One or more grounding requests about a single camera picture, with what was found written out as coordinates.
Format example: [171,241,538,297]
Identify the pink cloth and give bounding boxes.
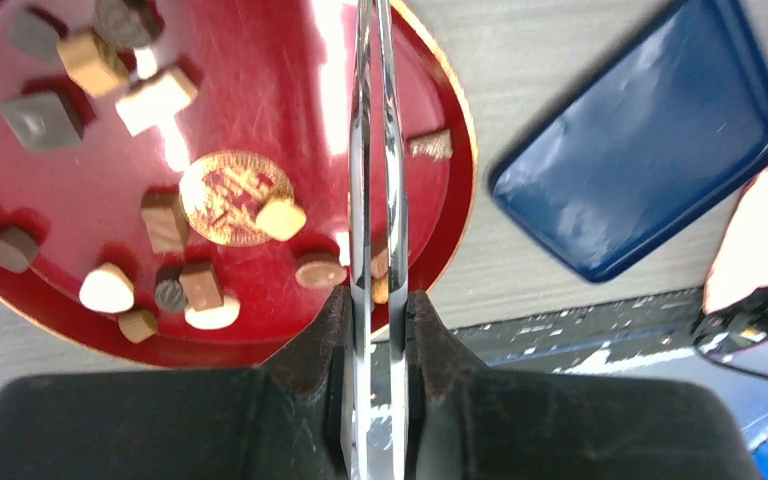
[702,167,768,314]

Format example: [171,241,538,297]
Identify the silver wrapped chocolate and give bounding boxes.
[408,129,454,162]

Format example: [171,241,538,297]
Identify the white oval chocolate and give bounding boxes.
[184,295,241,331]
[79,262,135,314]

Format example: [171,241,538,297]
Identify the white square chocolate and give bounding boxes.
[115,67,198,137]

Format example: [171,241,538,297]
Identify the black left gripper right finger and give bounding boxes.
[405,291,760,479]

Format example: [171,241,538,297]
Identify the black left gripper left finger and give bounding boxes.
[0,287,352,479]

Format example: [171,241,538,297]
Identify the grey round edge chocolate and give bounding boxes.
[0,227,39,273]

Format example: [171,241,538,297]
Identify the red round tray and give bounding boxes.
[0,0,479,370]

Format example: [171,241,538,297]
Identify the brown cube chocolate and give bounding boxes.
[179,262,224,311]

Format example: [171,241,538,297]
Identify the dark ridged round chocolate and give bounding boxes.
[154,266,188,314]

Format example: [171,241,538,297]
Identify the metal tongs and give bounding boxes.
[349,1,409,479]

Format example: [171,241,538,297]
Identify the tan ridged round chocolate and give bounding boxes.
[117,309,158,344]

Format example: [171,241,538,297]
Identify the brown rectangular chocolate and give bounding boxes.
[140,192,190,254]

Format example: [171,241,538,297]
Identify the blue tin lid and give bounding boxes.
[488,1,768,283]

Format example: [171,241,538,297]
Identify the dark square chocolate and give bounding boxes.
[0,90,84,153]

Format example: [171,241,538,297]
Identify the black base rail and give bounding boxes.
[370,286,768,399]

